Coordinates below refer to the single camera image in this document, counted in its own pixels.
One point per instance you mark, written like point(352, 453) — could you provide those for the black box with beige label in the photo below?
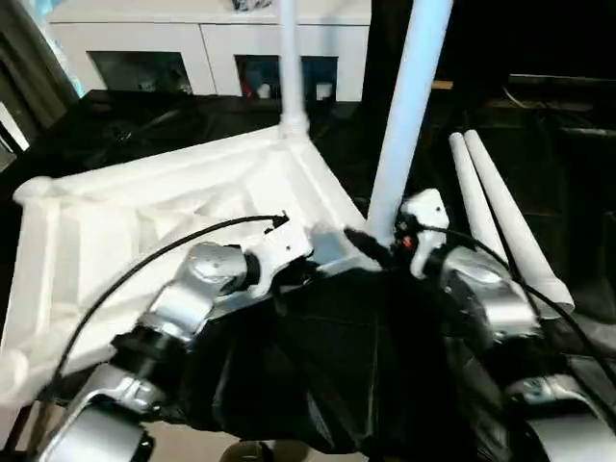
point(471, 38)

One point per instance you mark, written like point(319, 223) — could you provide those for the white plastic table top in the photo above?
point(120, 216)

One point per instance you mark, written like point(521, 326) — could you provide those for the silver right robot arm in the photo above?
point(505, 298)

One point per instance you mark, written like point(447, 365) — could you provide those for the white plastic table leg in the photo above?
point(409, 120)
point(515, 226)
point(469, 192)
point(293, 72)

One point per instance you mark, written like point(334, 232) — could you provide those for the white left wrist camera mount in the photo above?
point(284, 245)

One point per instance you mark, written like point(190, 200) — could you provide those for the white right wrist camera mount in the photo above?
point(428, 212)

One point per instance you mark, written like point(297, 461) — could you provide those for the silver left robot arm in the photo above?
point(183, 303)

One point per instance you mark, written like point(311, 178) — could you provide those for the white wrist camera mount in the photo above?
point(428, 212)
point(284, 245)

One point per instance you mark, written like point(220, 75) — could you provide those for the grey curtain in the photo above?
point(24, 72)

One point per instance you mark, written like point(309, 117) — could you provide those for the black mat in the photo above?
point(337, 361)

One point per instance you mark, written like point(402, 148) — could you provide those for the black television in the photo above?
point(563, 79)

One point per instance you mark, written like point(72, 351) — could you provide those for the clear bag on cabinet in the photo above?
point(252, 5)

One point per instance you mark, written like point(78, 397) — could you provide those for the blue white package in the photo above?
point(69, 67)

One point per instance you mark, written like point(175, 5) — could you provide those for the white cabinet with glass doors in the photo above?
point(144, 38)

